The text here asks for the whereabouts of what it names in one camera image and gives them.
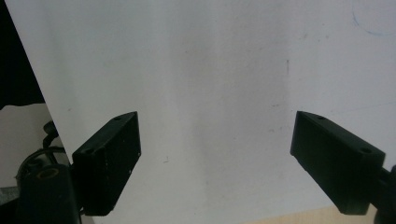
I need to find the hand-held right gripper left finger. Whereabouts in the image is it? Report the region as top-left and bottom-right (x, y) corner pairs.
(71, 110), (142, 217)

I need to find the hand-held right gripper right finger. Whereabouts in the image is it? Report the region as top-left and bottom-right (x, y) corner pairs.
(290, 110), (387, 216)

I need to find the dark curtain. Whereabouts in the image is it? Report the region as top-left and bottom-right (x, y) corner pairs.
(0, 0), (47, 110)

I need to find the black cable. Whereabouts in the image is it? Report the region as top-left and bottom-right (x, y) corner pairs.
(16, 120), (68, 180)

